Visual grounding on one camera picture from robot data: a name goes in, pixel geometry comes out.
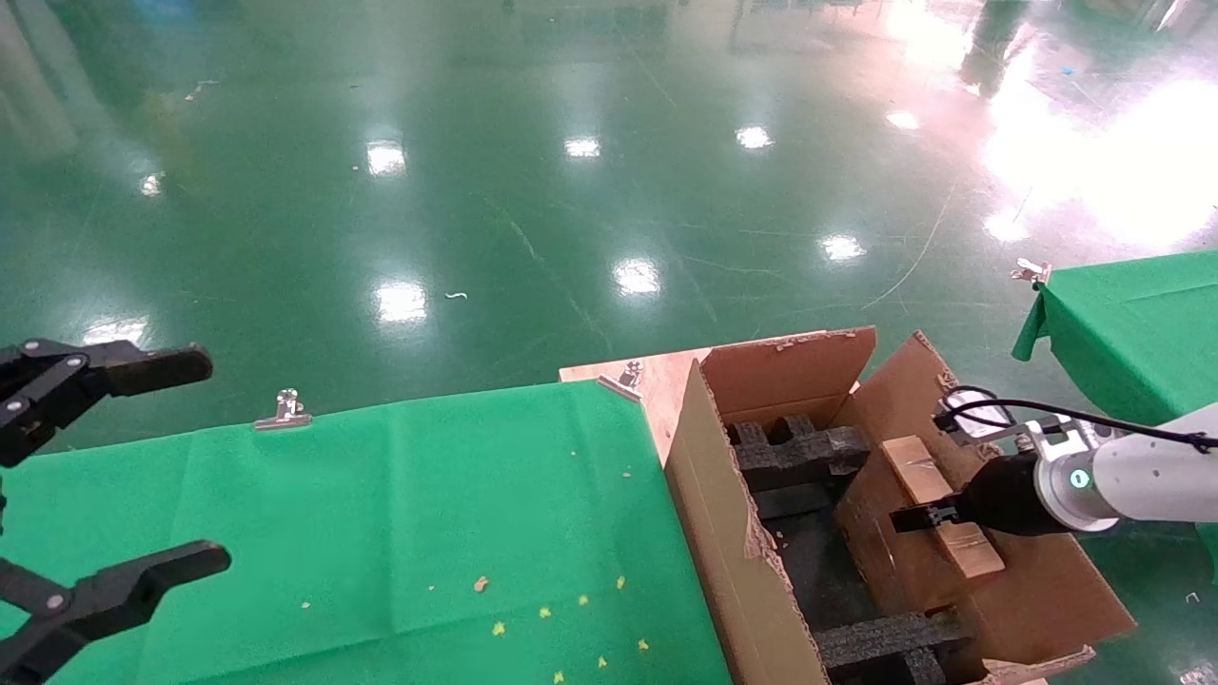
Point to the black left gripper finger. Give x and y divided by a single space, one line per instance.
124 590
143 366

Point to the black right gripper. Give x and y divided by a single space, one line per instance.
999 495

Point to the small brown cardboard box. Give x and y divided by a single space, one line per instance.
918 471

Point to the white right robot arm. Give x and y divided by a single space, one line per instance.
1142 476

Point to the large open cardboard carton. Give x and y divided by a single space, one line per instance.
723 495

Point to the metal binder clip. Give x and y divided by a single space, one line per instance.
1031 273
623 379
283 414

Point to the large green table cloth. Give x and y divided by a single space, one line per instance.
362 523

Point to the small green table cloth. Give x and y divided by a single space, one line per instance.
1132 333

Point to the silver camera mounting bracket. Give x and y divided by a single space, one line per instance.
1061 436

